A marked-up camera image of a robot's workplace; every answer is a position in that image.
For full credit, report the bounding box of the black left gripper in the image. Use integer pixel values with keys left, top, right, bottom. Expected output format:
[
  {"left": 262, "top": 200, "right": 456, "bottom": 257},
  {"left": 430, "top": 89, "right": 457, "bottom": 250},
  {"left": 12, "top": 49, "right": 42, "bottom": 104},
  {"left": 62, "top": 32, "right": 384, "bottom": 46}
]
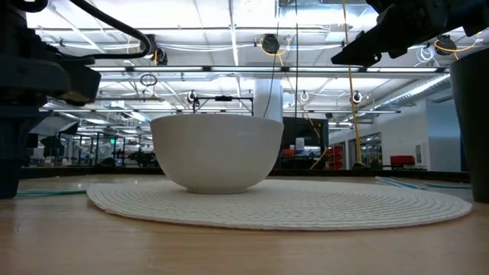
[{"left": 0, "top": 53, "right": 102, "bottom": 200}]

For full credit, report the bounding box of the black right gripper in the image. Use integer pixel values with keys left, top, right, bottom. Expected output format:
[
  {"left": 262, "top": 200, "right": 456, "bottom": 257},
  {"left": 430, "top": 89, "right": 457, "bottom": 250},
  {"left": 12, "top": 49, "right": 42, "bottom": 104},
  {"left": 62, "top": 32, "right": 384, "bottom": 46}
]
[{"left": 330, "top": 0, "right": 463, "bottom": 68}]

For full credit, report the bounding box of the green plastic utensil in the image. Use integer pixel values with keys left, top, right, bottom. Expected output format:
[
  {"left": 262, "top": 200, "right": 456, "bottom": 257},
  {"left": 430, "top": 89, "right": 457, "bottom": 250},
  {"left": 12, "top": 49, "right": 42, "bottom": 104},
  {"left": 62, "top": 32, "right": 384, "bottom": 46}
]
[{"left": 15, "top": 189, "right": 89, "bottom": 198}]

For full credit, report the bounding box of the dark tall plastic cup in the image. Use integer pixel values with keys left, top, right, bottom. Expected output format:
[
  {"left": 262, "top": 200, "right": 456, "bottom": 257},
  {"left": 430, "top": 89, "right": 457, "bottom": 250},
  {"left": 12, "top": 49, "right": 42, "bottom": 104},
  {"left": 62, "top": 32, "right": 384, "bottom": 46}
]
[{"left": 449, "top": 47, "right": 489, "bottom": 204}]

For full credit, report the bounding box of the teal plastic utensil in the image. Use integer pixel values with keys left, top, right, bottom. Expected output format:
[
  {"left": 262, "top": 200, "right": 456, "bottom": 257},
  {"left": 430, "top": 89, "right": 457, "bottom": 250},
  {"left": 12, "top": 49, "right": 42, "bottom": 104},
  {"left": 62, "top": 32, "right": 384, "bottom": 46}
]
[{"left": 423, "top": 183, "right": 472, "bottom": 189}]

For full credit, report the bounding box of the white ceramic bowl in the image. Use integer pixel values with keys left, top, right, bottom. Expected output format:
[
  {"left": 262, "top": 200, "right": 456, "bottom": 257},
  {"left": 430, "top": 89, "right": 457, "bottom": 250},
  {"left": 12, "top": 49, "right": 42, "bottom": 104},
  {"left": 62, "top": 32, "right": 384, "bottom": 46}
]
[{"left": 150, "top": 113, "right": 285, "bottom": 195}]

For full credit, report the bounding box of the black cabinet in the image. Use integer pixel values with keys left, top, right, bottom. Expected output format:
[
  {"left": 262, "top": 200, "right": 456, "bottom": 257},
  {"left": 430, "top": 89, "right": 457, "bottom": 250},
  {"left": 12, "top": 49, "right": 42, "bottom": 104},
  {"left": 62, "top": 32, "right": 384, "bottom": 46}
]
[{"left": 281, "top": 117, "right": 329, "bottom": 169}]

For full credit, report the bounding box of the red box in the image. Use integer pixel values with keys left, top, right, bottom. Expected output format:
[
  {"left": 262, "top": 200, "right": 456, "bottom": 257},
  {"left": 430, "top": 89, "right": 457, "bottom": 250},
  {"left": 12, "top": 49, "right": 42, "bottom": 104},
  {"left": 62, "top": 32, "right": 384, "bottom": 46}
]
[{"left": 390, "top": 155, "right": 416, "bottom": 169}]

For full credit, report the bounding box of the red storage bin rack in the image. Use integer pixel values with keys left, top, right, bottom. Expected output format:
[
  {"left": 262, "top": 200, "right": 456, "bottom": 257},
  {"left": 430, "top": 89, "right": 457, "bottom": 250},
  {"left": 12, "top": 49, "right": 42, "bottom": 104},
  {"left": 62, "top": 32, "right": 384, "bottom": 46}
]
[{"left": 327, "top": 145, "right": 345, "bottom": 171}]

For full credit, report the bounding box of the white building column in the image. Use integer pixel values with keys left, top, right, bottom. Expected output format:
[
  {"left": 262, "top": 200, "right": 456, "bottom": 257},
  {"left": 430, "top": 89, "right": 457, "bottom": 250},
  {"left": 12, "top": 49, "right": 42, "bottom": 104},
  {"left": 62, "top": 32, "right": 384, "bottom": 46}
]
[{"left": 254, "top": 78, "right": 283, "bottom": 122}]

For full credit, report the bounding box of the white woven round placemat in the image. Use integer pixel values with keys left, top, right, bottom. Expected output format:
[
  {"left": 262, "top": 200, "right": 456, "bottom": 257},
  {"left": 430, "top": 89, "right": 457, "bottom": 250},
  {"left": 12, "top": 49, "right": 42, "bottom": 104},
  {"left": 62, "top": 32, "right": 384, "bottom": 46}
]
[{"left": 86, "top": 179, "right": 473, "bottom": 231}]

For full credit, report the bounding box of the black ceiling cable reel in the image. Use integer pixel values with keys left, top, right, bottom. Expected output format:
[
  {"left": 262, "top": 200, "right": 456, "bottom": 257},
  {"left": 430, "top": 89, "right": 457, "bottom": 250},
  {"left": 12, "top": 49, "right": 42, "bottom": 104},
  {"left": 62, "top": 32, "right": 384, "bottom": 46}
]
[
  {"left": 144, "top": 34, "right": 169, "bottom": 66},
  {"left": 261, "top": 33, "right": 281, "bottom": 55},
  {"left": 435, "top": 34, "right": 458, "bottom": 57}
]

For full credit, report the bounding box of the black workstation frame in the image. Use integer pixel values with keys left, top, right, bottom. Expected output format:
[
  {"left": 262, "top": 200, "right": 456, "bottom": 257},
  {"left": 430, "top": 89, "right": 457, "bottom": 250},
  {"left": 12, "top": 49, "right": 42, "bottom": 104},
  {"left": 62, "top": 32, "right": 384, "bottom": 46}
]
[{"left": 57, "top": 131, "right": 126, "bottom": 167}]

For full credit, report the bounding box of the black table border rail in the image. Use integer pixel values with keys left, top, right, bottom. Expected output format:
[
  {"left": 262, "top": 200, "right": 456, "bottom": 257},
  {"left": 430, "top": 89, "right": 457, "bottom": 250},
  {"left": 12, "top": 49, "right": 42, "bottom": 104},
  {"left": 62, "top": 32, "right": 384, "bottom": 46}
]
[{"left": 18, "top": 166, "right": 471, "bottom": 183}]

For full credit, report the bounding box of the yellow hanging cable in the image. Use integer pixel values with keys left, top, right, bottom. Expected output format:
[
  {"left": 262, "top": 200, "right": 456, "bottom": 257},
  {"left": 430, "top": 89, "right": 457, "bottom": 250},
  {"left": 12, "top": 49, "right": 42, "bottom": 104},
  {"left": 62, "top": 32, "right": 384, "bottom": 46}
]
[{"left": 341, "top": 0, "right": 368, "bottom": 170}]

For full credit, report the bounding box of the black overhead frame rig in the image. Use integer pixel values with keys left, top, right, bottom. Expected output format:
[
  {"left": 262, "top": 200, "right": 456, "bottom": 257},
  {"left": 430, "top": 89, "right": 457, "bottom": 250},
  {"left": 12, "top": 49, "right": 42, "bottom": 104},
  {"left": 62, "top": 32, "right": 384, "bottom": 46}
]
[{"left": 192, "top": 95, "right": 254, "bottom": 116}]

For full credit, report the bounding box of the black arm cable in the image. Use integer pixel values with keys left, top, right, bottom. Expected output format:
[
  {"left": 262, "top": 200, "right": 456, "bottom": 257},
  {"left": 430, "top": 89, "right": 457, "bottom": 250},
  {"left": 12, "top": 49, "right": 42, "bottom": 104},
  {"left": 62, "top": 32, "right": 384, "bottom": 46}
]
[{"left": 57, "top": 0, "right": 156, "bottom": 61}]

